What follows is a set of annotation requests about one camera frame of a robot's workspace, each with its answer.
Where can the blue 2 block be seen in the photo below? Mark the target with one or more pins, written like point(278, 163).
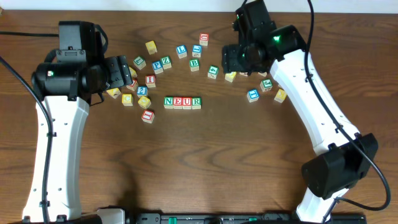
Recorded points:
point(142, 91)

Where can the red A block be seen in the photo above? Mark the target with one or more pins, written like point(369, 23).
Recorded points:
point(133, 86)

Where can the green J block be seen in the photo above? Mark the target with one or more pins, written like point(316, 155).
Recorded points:
point(266, 85)

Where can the green Z block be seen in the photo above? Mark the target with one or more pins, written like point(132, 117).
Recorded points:
point(166, 62)

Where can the yellow O block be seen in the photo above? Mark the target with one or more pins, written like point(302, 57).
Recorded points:
point(144, 102)

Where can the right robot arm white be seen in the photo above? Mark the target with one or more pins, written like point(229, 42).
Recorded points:
point(343, 155)

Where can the red E block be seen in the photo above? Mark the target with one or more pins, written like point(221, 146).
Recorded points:
point(177, 102)

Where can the yellow X block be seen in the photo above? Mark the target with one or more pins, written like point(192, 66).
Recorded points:
point(280, 96)

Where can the red I block upper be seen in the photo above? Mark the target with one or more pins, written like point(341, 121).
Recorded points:
point(151, 81)

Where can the yellow C block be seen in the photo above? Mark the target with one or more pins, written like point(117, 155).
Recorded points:
point(127, 100)

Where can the blue P block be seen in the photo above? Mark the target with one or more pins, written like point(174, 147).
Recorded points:
point(157, 67)

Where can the red I block lower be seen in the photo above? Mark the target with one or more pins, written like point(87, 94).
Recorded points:
point(148, 116)

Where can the yellow block centre right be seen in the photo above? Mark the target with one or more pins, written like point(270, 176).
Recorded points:
point(244, 74)

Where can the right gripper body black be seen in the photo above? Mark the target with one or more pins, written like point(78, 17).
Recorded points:
point(232, 58)

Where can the red u block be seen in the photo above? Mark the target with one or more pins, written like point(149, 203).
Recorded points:
point(204, 39)
point(187, 103)

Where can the green B block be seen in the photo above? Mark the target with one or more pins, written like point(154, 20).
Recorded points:
point(194, 65)

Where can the green R block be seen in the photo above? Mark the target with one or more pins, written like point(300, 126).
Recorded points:
point(196, 103)

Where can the yellow K block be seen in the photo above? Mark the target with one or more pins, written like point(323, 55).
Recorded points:
point(113, 92)

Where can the green 7 block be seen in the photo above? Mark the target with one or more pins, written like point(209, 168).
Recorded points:
point(139, 62)

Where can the blue L block right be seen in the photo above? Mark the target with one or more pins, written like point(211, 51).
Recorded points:
point(196, 51)

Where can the yellow s block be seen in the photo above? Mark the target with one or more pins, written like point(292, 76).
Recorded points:
point(133, 72)
point(264, 74)

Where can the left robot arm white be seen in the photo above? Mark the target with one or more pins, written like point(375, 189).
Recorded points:
point(64, 84)

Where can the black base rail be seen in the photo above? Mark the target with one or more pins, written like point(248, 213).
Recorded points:
point(248, 218)

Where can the green N block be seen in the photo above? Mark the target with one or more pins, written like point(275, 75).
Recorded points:
point(168, 102)

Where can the blue T block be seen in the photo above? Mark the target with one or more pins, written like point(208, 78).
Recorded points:
point(252, 95)

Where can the yellow block top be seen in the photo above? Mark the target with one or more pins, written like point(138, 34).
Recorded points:
point(151, 47)

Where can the yellow block near 4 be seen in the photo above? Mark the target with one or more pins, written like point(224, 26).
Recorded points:
point(230, 76)

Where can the blue L block left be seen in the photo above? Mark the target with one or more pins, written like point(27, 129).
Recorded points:
point(181, 51)

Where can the red U block top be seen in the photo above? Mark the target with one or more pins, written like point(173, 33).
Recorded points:
point(204, 39)

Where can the red i block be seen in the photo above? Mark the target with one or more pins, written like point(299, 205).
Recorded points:
point(148, 116)
point(151, 81)

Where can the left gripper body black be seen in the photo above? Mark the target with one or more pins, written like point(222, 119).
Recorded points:
point(117, 72)

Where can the green 4 block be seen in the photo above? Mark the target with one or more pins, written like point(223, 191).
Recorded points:
point(213, 71)

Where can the blue l block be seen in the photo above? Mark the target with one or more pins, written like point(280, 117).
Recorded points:
point(196, 51)
point(181, 51)

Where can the yellow S block right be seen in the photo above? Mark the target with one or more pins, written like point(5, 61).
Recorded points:
point(264, 74)

